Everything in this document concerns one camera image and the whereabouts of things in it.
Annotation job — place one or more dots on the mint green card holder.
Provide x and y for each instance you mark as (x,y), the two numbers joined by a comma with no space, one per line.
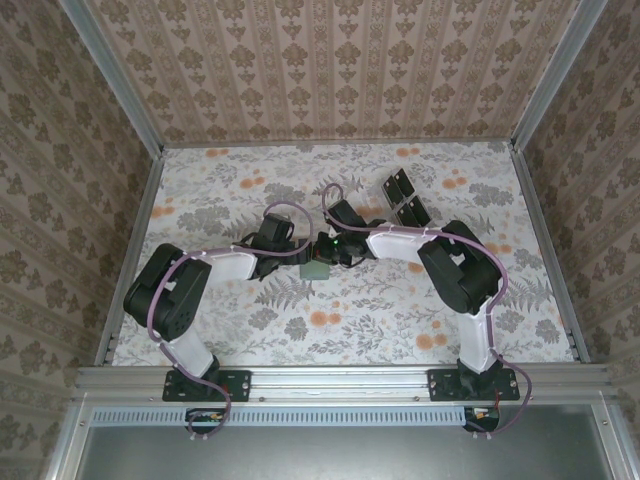
(314,271)

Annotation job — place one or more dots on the clear acrylic card rack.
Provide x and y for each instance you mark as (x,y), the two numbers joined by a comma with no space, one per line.
(400,200)

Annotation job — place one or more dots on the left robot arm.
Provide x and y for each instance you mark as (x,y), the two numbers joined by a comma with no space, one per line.
(230,266)

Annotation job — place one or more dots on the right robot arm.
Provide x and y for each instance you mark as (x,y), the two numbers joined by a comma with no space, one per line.
(400,245)

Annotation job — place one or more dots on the black credit card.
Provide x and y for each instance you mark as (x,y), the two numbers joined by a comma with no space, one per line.
(418,209)
(407,216)
(393,192)
(402,182)

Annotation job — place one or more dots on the black controller board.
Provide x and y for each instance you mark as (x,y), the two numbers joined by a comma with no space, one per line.
(205,420)
(481,418)

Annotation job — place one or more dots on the grey metal panel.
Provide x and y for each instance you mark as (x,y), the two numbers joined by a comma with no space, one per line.
(340,450)

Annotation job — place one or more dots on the aluminium mounting rail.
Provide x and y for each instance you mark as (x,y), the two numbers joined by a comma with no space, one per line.
(340,382)

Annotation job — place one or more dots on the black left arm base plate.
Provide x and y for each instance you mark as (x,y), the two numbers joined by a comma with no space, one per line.
(235,386)

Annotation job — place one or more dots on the aluminium table side rail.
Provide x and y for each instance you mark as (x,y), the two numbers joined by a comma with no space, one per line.
(130,255)
(550,255)

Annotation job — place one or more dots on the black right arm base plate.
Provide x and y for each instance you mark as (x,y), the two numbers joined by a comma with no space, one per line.
(442,386)

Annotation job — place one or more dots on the aluminium frame post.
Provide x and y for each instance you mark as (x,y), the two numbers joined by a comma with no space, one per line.
(115,75)
(557,75)

